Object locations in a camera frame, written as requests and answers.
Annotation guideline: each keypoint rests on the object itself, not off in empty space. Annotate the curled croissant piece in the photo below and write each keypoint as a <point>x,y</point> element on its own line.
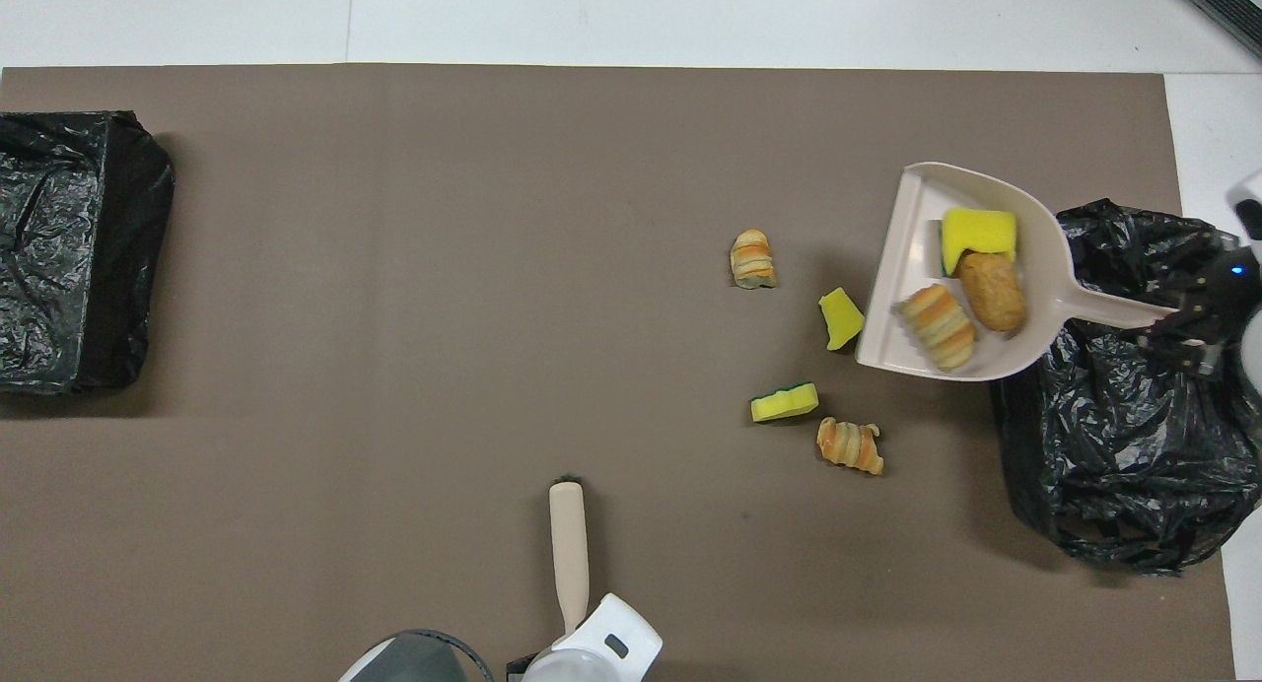
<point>848,445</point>

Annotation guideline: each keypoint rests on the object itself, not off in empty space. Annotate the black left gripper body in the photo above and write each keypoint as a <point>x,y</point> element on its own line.
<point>521,667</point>

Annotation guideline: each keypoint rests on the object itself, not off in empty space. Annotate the short stubby croissant piece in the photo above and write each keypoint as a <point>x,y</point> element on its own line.
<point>753,260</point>

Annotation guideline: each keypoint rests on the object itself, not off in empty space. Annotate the yellow green sponge piece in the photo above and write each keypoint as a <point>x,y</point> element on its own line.
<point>784,404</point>

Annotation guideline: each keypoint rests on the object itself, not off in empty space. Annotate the empty black bag-lined bin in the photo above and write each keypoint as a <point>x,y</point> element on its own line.
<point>59,199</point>

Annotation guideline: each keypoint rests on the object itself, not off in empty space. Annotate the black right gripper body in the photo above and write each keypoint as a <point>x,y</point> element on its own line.
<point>1227,288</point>

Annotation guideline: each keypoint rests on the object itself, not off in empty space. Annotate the small yellow sponge piece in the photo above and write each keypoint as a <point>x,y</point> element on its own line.
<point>840,319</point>

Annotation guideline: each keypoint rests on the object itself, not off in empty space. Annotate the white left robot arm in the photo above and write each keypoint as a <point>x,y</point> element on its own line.
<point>424,662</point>

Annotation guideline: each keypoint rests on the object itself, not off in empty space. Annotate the long flaky croissant piece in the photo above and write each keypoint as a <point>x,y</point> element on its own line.
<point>937,327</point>

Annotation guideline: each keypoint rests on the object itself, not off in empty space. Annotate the beige plastic dustpan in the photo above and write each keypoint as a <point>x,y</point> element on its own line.
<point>917,224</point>

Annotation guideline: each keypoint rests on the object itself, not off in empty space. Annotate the brown bread roll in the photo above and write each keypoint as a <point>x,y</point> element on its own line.
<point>994,293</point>

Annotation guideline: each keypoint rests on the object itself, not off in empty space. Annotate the black bag-lined trash bin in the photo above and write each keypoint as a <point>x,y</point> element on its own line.
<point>1114,455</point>

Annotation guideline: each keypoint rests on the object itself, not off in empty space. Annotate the large yellow sponge piece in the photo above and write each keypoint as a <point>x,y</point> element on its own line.
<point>981,234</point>

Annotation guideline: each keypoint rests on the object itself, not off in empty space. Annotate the brown paper table mat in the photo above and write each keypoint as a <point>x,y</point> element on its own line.
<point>394,367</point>

